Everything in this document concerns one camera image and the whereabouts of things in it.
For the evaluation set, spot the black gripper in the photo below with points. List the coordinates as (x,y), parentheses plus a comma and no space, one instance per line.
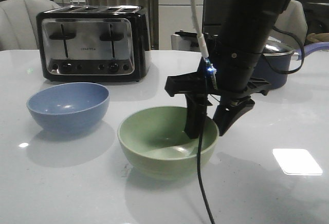
(227,77)

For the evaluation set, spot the green bowl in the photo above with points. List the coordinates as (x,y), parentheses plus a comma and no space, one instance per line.
(154,142)

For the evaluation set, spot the blue bowl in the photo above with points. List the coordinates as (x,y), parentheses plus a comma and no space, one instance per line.
(69,108)

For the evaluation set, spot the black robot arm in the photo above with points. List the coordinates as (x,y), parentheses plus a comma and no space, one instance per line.
(247,27)

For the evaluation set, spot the clear plastic container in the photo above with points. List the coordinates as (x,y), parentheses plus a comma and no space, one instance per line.
(187,41)

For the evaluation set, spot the dark blue saucepan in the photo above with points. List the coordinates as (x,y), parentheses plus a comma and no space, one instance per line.
(274,68)

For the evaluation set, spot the glass pot lid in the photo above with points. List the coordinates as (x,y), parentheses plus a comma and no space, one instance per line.
(274,47)

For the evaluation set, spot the white refrigerator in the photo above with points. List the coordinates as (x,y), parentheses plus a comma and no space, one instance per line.
(173,15)

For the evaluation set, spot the dark kitchen counter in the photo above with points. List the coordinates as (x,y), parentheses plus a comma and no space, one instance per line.
(215,11)

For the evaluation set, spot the beige armchair right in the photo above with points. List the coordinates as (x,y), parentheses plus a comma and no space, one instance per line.
(291,20)

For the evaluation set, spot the beige armchair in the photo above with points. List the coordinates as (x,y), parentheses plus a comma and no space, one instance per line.
(18,23)
(291,20)

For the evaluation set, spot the black chrome four-slot toaster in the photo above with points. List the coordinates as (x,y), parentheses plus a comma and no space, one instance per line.
(94,43)

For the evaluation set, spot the beige armchair left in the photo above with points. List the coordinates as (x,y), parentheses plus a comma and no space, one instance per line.
(18,23)

